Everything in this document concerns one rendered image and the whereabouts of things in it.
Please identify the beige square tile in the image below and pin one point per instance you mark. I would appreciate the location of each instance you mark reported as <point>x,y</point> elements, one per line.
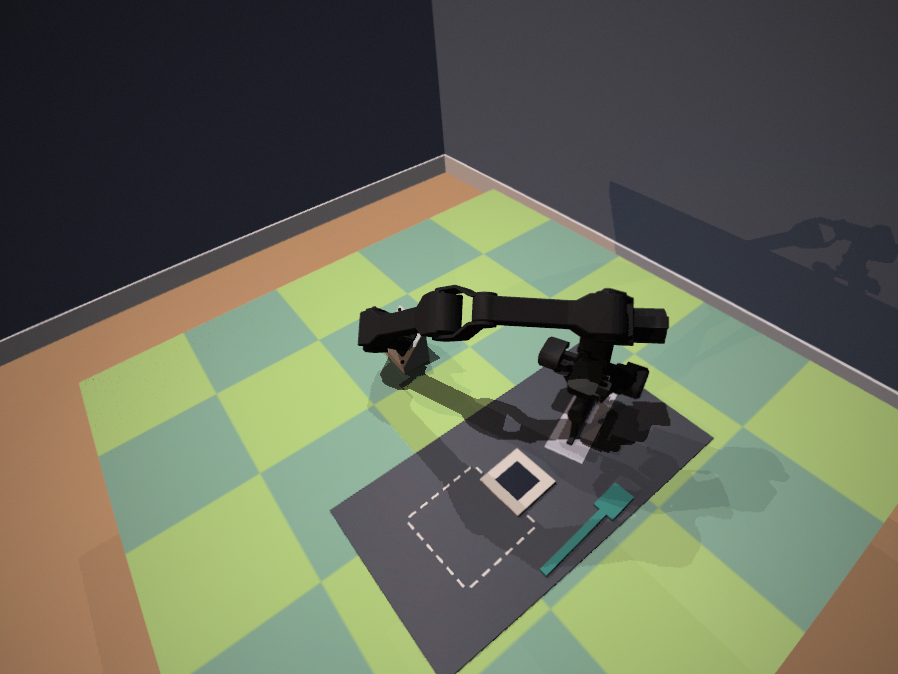
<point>517,481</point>

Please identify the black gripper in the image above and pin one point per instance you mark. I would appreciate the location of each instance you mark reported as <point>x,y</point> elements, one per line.
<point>628,380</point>

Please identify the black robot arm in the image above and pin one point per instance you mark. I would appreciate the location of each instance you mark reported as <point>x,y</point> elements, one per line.
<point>604,318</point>

